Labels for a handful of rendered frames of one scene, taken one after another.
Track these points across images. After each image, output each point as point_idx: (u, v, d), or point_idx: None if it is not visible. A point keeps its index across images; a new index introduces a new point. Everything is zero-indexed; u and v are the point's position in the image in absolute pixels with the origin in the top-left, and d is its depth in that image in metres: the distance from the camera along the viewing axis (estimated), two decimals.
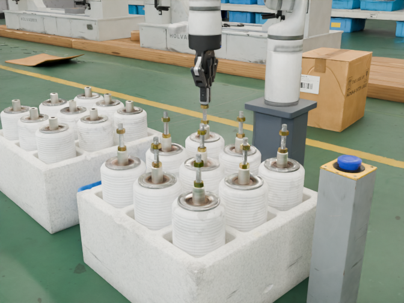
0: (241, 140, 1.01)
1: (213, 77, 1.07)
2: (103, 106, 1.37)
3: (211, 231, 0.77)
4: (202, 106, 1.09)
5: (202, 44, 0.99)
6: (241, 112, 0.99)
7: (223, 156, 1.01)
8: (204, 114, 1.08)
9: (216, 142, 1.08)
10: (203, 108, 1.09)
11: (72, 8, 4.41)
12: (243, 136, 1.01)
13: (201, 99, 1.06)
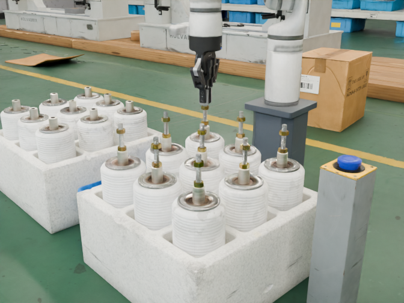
0: (241, 140, 1.01)
1: (214, 78, 1.08)
2: (103, 106, 1.37)
3: (211, 231, 0.77)
4: (208, 108, 1.08)
5: (202, 45, 0.99)
6: (241, 112, 0.99)
7: (223, 156, 1.01)
8: (205, 114, 1.09)
9: None
10: (206, 110, 1.08)
11: (72, 8, 4.41)
12: (243, 136, 1.01)
13: (200, 100, 1.06)
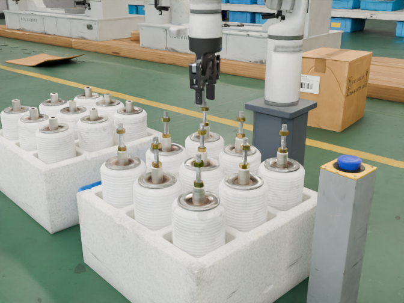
0: (241, 140, 1.01)
1: (217, 76, 1.10)
2: (103, 106, 1.37)
3: (211, 231, 0.77)
4: (207, 108, 1.09)
5: (202, 47, 0.99)
6: (241, 112, 0.99)
7: (223, 156, 1.01)
8: (203, 116, 1.09)
9: (189, 136, 1.12)
10: (206, 110, 1.09)
11: (72, 8, 4.41)
12: (243, 136, 1.01)
13: (196, 102, 1.04)
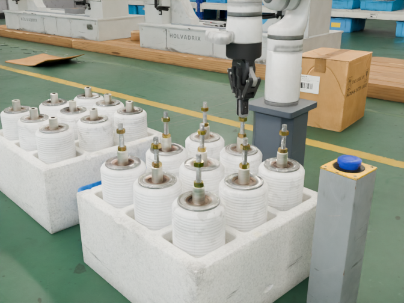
0: (238, 136, 1.03)
1: None
2: (103, 106, 1.37)
3: (211, 231, 0.77)
4: (204, 110, 1.08)
5: (254, 52, 0.92)
6: None
7: None
8: (206, 116, 1.09)
9: (207, 143, 1.07)
10: (204, 112, 1.08)
11: (72, 8, 4.41)
12: (238, 135, 1.01)
13: (243, 112, 0.98)
